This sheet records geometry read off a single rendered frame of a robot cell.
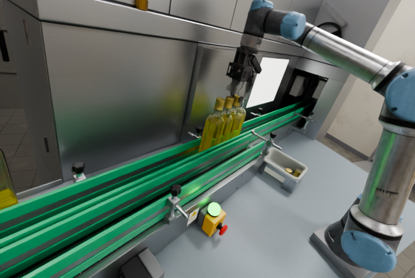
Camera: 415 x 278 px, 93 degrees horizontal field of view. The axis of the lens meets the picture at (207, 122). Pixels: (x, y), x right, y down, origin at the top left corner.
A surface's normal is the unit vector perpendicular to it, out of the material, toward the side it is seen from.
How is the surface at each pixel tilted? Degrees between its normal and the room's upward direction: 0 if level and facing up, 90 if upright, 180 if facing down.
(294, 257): 0
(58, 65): 90
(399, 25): 90
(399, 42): 90
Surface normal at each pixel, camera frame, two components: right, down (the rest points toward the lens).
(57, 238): 0.71, 0.44
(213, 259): 0.22, -0.87
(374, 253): -0.67, 0.29
